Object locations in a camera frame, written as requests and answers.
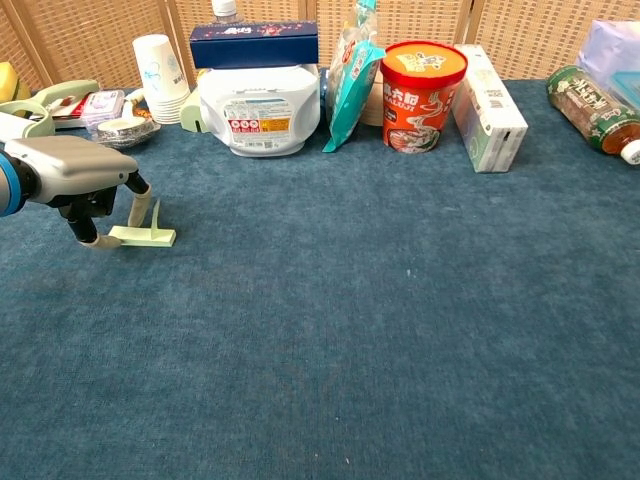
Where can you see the white and red box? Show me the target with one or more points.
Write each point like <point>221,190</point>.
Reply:
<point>67,109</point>

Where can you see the wicker folding screen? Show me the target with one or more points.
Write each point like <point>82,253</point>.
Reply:
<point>525,35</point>

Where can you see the clear jar of foil cups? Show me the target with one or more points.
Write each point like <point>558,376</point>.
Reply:
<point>125,132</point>

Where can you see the teal snack bag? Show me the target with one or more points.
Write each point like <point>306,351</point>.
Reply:
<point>352,85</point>

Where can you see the clear water bottle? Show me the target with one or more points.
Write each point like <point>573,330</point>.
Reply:
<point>225,11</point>

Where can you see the navy blue long box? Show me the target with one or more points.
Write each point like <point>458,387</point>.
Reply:
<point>255,45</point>

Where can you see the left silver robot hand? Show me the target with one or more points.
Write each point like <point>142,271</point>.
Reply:
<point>70,160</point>

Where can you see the white laundry pod tub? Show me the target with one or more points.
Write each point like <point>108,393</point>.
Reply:
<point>260,110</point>

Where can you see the green tea bottle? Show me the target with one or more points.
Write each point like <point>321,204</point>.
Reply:
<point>590,107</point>

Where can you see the red instant noodle cup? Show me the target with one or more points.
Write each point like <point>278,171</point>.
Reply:
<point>420,100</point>

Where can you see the long white tissue carton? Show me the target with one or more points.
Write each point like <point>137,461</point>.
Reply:
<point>492,120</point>

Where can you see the small clear purple box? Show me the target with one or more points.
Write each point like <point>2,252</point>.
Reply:
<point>102,107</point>

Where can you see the light green sticky note pad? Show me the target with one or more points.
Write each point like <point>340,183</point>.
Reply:
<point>150,237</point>

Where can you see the stack of white paper cups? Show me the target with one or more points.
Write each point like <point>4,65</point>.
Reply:
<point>160,75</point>

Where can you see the light green holder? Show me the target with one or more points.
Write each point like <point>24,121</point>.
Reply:
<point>190,117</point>

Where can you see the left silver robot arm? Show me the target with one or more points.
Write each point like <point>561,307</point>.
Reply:
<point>7,185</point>

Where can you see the blue white tissue pack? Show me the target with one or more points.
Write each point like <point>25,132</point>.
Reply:
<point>610,47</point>

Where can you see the small brown orange item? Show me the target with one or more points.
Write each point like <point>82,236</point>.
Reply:
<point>142,112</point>

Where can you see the blue felt tablecloth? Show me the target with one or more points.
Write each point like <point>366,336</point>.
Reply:
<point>320,325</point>

